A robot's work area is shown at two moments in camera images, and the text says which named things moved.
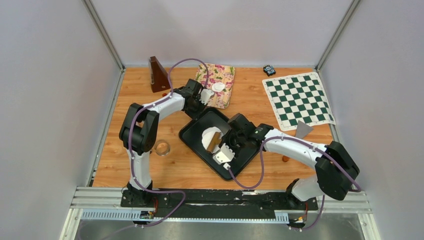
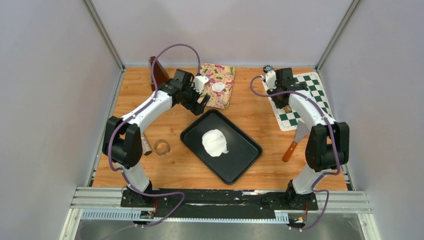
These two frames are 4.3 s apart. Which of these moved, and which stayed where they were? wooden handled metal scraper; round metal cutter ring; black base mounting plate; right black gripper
Moved: right black gripper
Stayed: black base mounting plate; round metal cutter ring; wooden handled metal scraper
